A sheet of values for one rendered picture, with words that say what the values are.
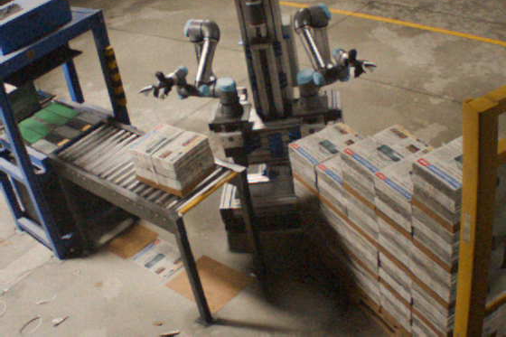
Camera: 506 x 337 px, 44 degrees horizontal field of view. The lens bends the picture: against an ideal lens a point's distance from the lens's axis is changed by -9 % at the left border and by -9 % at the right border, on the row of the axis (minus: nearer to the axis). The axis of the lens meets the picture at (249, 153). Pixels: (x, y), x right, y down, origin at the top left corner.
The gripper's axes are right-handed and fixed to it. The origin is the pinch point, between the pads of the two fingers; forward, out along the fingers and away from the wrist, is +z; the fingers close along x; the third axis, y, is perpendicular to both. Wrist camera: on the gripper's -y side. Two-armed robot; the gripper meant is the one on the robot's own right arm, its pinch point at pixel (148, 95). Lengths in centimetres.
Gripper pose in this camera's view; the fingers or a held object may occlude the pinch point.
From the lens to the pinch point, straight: 387.3
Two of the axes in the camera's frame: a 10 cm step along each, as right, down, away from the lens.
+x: -8.6, -2.6, 4.3
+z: -5.0, 5.3, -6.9
